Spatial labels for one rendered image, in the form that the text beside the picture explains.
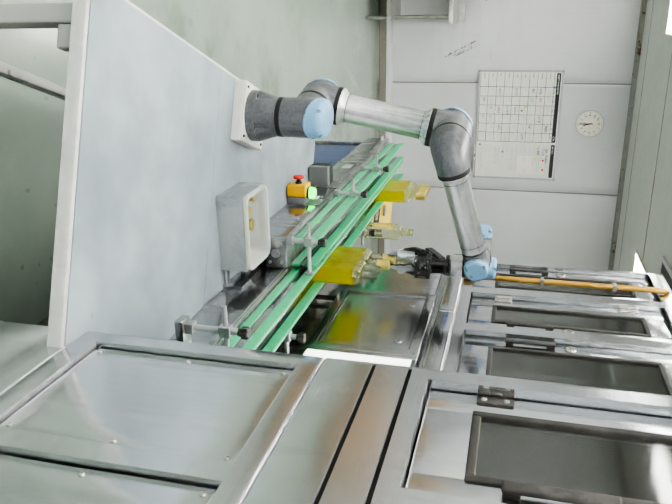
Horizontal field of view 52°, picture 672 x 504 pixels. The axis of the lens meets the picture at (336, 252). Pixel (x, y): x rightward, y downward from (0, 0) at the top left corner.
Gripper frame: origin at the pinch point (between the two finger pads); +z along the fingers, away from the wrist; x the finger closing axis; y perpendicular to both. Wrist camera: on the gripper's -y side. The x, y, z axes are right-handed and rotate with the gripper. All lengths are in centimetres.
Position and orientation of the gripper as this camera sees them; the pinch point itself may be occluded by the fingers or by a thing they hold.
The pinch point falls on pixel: (392, 259)
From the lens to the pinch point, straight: 239.3
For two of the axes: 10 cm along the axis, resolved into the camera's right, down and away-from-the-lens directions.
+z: -9.7, -0.7, 2.4
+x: 0.1, 9.5, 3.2
